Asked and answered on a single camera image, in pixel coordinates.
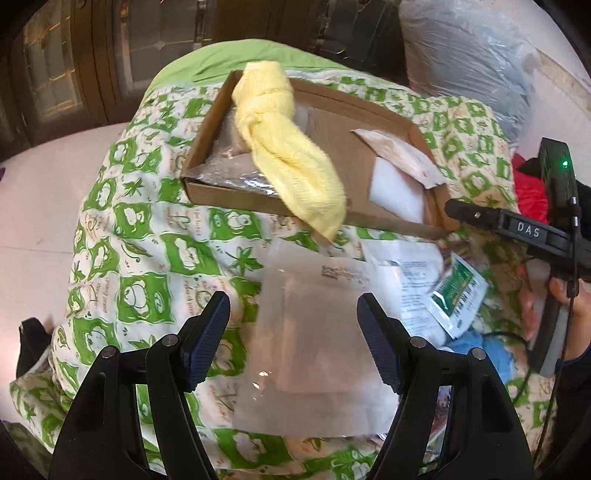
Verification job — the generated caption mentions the green white sachet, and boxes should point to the green white sachet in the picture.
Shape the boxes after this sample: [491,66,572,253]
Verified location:
[425,252,488,339]

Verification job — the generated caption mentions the white printed paper bag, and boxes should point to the white printed paper bag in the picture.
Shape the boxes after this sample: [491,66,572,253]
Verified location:
[361,240,448,347]

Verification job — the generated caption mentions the clear bag with white pad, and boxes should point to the clear bag with white pad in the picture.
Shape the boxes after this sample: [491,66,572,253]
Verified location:
[233,239,401,437]

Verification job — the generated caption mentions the blue towel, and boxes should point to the blue towel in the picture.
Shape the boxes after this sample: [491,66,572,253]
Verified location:
[443,329,515,384]

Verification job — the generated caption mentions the white red-print mailer bag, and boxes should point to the white red-print mailer bag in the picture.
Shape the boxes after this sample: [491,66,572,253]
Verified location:
[353,129,448,190]

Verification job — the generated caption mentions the grey fluffy item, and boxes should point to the grey fluffy item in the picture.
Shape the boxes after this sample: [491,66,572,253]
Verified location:
[188,107,279,198]

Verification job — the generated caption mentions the yellow terry towel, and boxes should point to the yellow terry towel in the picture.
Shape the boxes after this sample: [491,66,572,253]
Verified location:
[231,60,346,241]

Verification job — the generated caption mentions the colourful picture pouch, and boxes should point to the colourful picture pouch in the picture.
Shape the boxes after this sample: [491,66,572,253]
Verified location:
[430,385,453,442]

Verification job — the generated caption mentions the person's right hand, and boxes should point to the person's right hand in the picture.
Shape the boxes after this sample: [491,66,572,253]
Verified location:
[517,265,590,363]

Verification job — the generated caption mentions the red cloth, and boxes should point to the red cloth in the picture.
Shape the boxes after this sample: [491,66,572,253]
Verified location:
[512,153,549,224]

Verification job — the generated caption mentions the green white patterned quilt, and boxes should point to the green white patterned quilt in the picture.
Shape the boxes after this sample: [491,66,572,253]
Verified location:
[8,38,560,480]

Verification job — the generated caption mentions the grey plastic bag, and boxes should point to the grey plastic bag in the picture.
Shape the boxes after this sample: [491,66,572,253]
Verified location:
[399,1,541,144]

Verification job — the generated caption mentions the black shoe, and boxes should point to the black shoe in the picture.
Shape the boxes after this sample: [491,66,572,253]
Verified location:
[16,317,51,378]

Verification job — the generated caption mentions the shallow cardboard box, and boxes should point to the shallow cardboard box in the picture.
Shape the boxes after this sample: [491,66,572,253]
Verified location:
[180,70,460,239]

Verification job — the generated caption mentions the wooden glass-door cabinet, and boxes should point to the wooden glass-door cabinet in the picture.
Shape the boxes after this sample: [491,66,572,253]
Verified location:
[1,0,408,158]

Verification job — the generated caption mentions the black cable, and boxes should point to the black cable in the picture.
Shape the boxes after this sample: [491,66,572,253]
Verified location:
[479,294,578,462]

